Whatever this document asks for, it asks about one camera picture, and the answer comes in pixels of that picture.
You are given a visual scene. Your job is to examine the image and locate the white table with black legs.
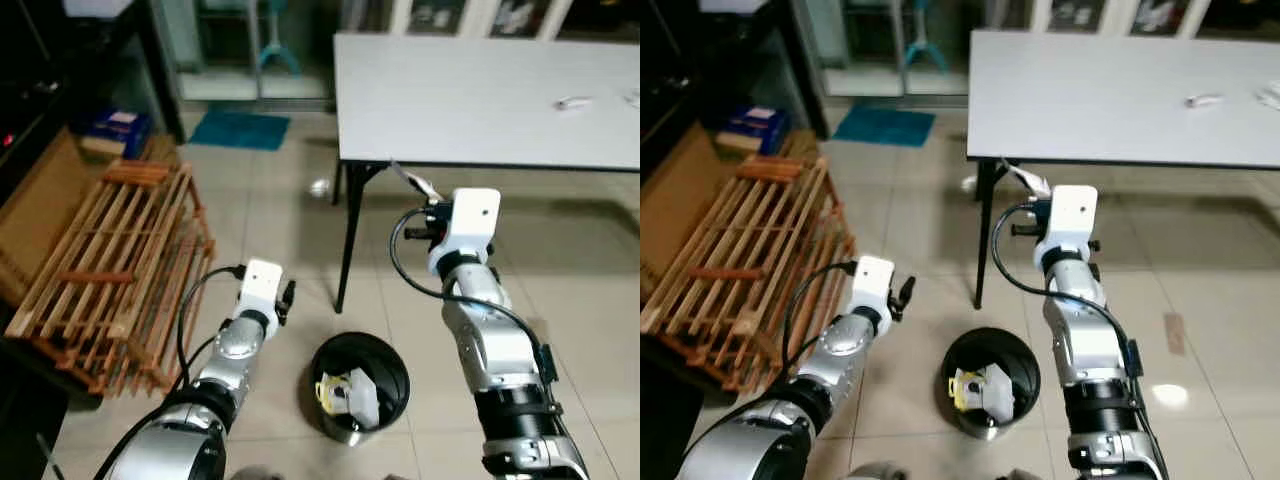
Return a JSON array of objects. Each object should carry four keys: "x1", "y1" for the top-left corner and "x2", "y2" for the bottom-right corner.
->
[
  {"x1": 965, "y1": 28, "x2": 1280, "y2": 311},
  {"x1": 332, "y1": 32, "x2": 641, "y2": 316}
]

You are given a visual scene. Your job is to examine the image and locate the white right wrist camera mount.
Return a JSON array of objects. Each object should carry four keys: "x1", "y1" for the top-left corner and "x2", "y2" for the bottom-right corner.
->
[
  {"x1": 1033, "y1": 184, "x2": 1099, "y2": 271},
  {"x1": 430, "y1": 187, "x2": 502, "y2": 279}
]

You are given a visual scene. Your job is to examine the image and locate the yellow snack package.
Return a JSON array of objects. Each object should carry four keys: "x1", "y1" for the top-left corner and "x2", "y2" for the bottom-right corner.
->
[
  {"x1": 949, "y1": 368, "x2": 986, "y2": 411},
  {"x1": 315, "y1": 372, "x2": 353, "y2": 413}
]

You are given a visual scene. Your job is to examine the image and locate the wooden slatted rack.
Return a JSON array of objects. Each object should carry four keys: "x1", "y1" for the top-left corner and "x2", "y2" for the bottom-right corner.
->
[
  {"x1": 5, "y1": 160, "x2": 216, "y2": 399},
  {"x1": 640, "y1": 153, "x2": 861, "y2": 394}
]

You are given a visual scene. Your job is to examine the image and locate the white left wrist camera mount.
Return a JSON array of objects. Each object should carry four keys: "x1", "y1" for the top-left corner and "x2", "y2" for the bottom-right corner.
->
[
  {"x1": 849, "y1": 255, "x2": 895, "y2": 317},
  {"x1": 239, "y1": 258, "x2": 285, "y2": 321}
]

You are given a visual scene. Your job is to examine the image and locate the blue box with white label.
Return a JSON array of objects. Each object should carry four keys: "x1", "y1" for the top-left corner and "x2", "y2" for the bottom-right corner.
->
[
  {"x1": 722, "y1": 103, "x2": 791, "y2": 154},
  {"x1": 82, "y1": 107, "x2": 154, "y2": 158}
]

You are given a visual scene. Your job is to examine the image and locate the black round rubbish bin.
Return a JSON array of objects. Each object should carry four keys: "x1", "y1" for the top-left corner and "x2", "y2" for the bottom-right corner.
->
[
  {"x1": 941, "y1": 326, "x2": 1042, "y2": 442},
  {"x1": 309, "y1": 331, "x2": 412, "y2": 447}
]

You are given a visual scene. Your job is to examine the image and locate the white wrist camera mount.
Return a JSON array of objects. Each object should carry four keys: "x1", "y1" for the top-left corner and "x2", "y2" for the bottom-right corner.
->
[
  {"x1": 430, "y1": 187, "x2": 502, "y2": 279},
  {"x1": 1033, "y1": 184, "x2": 1099, "y2": 271},
  {"x1": 849, "y1": 255, "x2": 895, "y2": 317},
  {"x1": 239, "y1": 258, "x2": 285, "y2": 321}
]

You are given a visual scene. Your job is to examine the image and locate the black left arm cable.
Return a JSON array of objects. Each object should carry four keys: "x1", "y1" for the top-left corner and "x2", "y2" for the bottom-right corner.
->
[
  {"x1": 690, "y1": 260, "x2": 859, "y2": 451},
  {"x1": 95, "y1": 264, "x2": 247, "y2": 471}
]

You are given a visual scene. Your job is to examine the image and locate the glass door with metal frame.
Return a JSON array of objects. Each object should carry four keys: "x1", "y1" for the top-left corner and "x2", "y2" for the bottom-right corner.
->
[
  {"x1": 795, "y1": 0, "x2": 976, "y2": 99},
  {"x1": 155, "y1": 0, "x2": 341, "y2": 103}
]

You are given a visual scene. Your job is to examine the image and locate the blue floor mat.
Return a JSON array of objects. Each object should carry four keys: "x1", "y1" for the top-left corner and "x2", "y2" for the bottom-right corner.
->
[
  {"x1": 831, "y1": 104, "x2": 939, "y2": 149},
  {"x1": 187, "y1": 109, "x2": 293, "y2": 152}
]

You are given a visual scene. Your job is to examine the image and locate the white rectangular tray box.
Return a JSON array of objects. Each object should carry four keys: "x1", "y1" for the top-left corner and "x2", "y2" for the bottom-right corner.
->
[
  {"x1": 973, "y1": 361, "x2": 1017, "y2": 421},
  {"x1": 343, "y1": 366, "x2": 382, "y2": 429}
]

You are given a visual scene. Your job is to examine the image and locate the white glass-door cabinet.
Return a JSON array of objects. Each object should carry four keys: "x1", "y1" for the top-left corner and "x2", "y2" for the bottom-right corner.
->
[
  {"x1": 390, "y1": 0, "x2": 576, "y2": 41},
  {"x1": 1030, "y1": 0, "x2": 1216, "y2": 39}
]

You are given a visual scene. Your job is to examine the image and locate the teal pole stand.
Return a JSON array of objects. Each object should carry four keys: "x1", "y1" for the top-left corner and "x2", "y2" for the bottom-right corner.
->
[
  {"x1": 903, "y1": 0, "x2": 949, "y2": 71},
  {"x1": 257, "y1": 0, "x2": 302, "y2": 75}
]

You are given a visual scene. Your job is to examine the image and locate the black shelf unit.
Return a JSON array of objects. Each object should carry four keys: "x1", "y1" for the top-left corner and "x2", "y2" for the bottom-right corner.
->
[
  {"x1": 640, "y1": 0, "x2": 826, "y2": 181},
  {"x1": 0, "y1": 0, "x2": 186, "y2": 206}
]

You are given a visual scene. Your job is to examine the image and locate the brown cardboard box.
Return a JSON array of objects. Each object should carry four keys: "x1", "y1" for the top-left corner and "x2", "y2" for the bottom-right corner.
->
[
  {"x1": 640, "y1": 125, "x2": 741, "y2": 301},
  {"x1": 0, "y1": 128, "x2": 106, "y2": 306}
]

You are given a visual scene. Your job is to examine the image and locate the white paper sheet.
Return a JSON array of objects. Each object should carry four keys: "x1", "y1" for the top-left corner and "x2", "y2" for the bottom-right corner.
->
[
  {"x1": 999, "y1": 158, "x2": 1053, "y2": 199},
  {"x1": 389, "y1": 159, "x2": 443, "y2": 202}
]

